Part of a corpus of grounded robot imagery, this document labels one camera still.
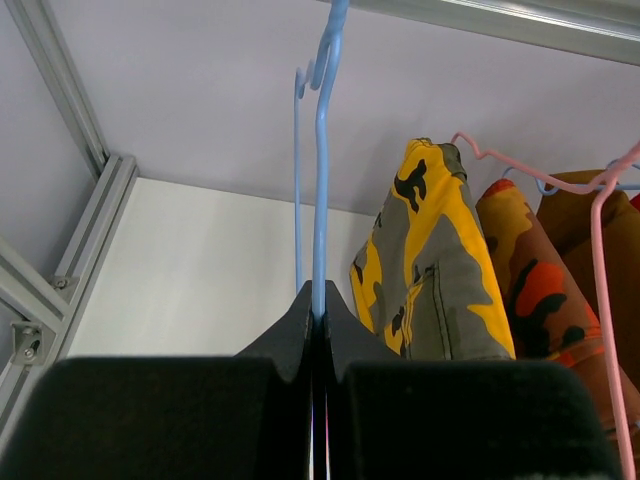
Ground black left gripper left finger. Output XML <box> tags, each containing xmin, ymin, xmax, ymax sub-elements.
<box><xmin>1</xmin><ymin>286</ymin><xmax>312</xmax><ymax>479</ymax></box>

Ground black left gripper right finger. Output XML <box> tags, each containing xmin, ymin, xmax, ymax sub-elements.
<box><xmin>324</xmin><ymin>283</ymin><xmax>622</xmax><ymax>479</ymax></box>

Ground pink hanger of yellow camouflage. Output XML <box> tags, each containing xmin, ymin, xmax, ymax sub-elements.
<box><xmin>451</xmin><ymin>131</ymin><xmax>639</xmax><ymax>479</ymax></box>

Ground blue hanger of yellow trousers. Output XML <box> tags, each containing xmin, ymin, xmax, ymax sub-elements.
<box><xmin>293</xmin><ymin>0</ymin><xmax>350</xmax><ymax>325</ymax></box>

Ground yellow grey camouflage trousers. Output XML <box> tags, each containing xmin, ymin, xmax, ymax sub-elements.
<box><xmin>350</xmin><ymin>138</ymin><xmax>515</xmax><ymax>361</ymax></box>

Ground orange brown camouflage trousers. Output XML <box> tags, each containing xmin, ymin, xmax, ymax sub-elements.
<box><xmin>476</xmin><ymin>179</ymin><xmax>639</xmax><ymax>442</ymax></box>

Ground red trousers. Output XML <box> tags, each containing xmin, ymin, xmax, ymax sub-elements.
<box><xmin>630</xmin><ymin>194</ymin><xmax>640</xmax><ymax>211</ymax></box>

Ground aluminium frame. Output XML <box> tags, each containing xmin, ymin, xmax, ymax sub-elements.
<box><xmin>0</xmin><ymin>0</ymin><xmax>640</xmax><ymax>426</ymax></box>

